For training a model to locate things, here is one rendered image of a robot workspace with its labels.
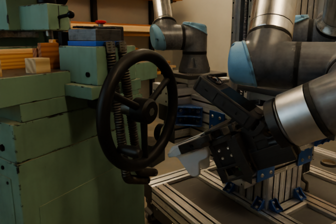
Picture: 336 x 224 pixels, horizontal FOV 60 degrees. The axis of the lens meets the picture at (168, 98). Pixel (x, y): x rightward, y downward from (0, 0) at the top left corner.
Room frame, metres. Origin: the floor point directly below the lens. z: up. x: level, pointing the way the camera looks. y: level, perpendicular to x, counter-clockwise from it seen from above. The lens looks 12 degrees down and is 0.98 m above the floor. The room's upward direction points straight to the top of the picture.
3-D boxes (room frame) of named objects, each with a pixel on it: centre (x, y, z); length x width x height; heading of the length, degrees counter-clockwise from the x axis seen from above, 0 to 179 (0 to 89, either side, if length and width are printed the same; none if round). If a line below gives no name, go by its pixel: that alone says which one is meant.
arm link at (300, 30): (0.99, -0.41, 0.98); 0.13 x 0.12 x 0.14; 64
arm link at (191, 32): (1.41, -0.12, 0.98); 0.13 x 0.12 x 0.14; 102
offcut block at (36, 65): (0.68, 0.30, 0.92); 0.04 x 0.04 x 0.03; 60
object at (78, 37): (0.76, 0.17, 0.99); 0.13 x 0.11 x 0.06; 147
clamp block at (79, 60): (0.76, 0.18, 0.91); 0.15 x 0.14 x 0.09; 147
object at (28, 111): (0.83, 0.29, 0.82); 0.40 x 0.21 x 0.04; 147
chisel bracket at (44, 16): (0.87, 0.36, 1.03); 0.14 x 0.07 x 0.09; 57
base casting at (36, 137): (0.93, 0.44, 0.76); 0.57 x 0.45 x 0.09; 57
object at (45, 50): (0.84, 0.25, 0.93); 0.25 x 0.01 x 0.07; 147
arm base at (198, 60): (1.41, -0.13, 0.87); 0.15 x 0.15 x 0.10
